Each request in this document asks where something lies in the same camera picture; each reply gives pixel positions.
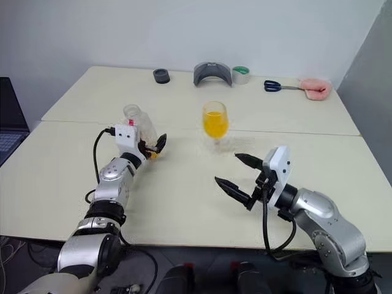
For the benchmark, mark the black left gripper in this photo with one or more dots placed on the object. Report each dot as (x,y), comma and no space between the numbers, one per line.
(143,147)

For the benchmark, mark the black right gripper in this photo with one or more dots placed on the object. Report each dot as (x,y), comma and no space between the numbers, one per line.
(263,186)

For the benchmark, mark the clear plastic bottle red label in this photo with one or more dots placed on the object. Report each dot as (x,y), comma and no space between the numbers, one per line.
(147,125)

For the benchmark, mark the clear wine glass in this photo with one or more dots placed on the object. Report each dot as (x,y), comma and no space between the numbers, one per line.
(215,125)

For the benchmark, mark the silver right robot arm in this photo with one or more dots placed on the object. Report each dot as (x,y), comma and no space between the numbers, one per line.
(312,205)

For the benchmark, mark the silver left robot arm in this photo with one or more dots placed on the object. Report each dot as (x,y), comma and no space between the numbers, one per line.
(111,174)

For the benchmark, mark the grey curved visor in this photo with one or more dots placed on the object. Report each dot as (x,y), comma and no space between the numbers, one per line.
(200,75)

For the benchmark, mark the tape roll with green core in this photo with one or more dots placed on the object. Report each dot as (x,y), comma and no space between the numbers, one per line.
(242,79)

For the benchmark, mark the dark rounded shape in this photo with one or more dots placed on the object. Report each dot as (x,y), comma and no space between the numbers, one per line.
(254,278)
(177,280)

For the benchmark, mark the pink cloth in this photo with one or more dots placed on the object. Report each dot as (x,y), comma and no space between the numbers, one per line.
(315,90)

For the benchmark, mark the dark laptop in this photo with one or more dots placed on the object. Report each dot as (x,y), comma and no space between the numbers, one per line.
(9,107)

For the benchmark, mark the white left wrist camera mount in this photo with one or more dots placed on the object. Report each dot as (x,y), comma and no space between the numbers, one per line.
(125,134)

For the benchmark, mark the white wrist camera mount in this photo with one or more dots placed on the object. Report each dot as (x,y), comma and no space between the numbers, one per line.
(283,165)
(125,134)

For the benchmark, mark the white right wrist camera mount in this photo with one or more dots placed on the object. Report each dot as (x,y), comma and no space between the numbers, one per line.
(283,165)

